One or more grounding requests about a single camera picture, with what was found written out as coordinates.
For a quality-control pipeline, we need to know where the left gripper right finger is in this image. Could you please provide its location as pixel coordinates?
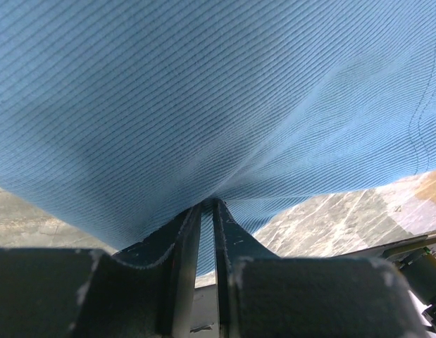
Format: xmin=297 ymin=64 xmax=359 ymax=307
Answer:
xmin=213 ymin=200 xmax=426 ymax=337

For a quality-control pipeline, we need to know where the blue tank top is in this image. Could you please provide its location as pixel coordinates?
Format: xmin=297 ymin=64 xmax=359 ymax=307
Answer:
xmin=0 ymin=0 xmax=436 ymax=277

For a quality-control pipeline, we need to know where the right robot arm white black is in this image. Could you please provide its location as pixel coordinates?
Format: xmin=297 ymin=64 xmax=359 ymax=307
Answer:
xmin=381 ymin=232 xmax=436 ymax=334

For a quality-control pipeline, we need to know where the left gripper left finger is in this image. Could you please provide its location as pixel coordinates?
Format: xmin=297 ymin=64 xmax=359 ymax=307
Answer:
xmin=0 ymin=206 xmax=201 ymax=337

